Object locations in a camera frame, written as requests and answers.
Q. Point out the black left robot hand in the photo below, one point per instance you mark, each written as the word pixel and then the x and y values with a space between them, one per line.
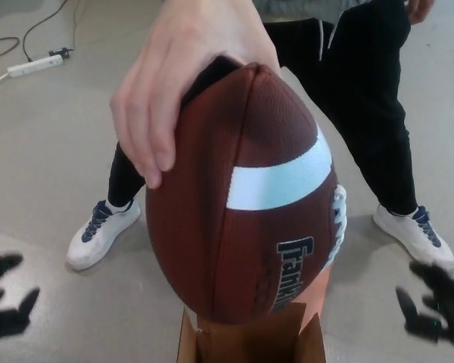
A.
pixel 0 325

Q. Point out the person's right hand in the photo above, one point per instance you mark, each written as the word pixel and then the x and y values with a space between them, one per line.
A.
pixel 174 64

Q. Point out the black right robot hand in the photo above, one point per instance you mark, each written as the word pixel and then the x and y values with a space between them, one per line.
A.
pixel 452 302

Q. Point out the person's left hand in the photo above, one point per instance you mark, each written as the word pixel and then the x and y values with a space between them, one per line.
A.
pixel 416 9

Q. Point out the brown Franklin football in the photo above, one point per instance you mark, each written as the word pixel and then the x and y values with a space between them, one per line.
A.
pixel 249 159

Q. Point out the white left sneaker navy laces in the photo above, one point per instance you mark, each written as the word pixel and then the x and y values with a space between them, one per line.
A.
pixel 408 234

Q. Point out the white sneaker navy laces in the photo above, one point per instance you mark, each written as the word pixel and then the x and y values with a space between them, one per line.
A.
pixel 98 242
pixel 408 234

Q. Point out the black track trousers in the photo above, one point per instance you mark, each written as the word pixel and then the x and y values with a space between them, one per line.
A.
pixel 363 98

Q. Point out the small black adapter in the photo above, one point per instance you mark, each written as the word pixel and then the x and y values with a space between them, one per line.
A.
pixel 60 51

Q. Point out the grey hoodie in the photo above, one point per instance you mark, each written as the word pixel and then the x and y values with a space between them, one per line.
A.
pixel 287 9

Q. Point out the white right sneaker navy laces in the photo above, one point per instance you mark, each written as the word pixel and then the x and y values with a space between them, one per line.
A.
pixel 98 242

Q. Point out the white power strip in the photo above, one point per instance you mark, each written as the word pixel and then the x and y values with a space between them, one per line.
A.
pixel 34 65

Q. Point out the brown cardboard box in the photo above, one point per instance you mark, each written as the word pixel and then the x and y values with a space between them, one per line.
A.
pixel 310 344

